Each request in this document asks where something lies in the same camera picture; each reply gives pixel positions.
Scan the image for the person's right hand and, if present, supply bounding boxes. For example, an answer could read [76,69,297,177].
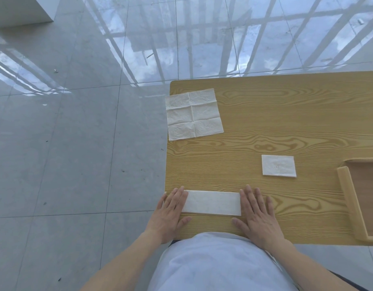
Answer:
[232,184,286,251]

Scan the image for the person's left hand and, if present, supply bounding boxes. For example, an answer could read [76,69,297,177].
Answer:
[145,186,192,245]

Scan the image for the long white napkin strip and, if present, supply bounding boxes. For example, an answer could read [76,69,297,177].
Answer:
[181,190,242,217]

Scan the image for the person's left forearm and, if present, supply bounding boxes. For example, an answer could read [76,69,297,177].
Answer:
[80,230,169,291]

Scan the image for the person's right forearm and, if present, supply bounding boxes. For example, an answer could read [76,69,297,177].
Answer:
[264,239,366,291]

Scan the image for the small folded white napkin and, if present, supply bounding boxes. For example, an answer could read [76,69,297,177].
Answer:
[261,155,297,178]

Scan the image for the person's light blue shirt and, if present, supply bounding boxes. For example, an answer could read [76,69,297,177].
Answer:
[148,232,297,291]

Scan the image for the unfolded white creased napkin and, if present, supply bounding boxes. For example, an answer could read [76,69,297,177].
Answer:
[165,88,224,141]

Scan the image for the light wooden tray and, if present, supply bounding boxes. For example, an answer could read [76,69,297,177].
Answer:
[337,157,373,243]

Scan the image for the white cabinet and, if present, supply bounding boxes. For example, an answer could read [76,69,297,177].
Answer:
[0,0,55,29]

